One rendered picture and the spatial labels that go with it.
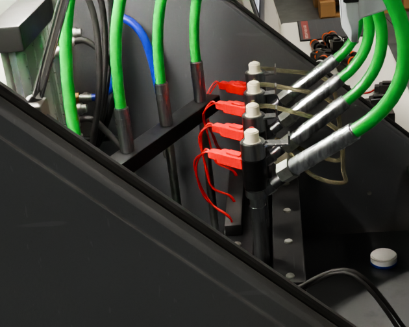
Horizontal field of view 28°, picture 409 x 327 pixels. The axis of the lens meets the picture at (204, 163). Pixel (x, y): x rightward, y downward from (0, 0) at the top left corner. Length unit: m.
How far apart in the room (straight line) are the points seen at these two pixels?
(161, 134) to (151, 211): 0.50
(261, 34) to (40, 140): 0.68
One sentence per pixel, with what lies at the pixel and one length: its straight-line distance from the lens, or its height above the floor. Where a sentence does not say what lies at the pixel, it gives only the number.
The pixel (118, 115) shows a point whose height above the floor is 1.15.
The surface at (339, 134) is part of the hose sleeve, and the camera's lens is 0.78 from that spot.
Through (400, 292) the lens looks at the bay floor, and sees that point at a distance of 1.19.
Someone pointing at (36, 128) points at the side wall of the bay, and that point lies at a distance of 0.56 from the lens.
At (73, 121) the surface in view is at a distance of 0.92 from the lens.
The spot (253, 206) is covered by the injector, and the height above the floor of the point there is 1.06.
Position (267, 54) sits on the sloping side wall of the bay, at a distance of 1.21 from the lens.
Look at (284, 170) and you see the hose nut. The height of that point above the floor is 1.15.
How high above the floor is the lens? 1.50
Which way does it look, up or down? 25 degrees down
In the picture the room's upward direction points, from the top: 7 degrees counter-clockwise
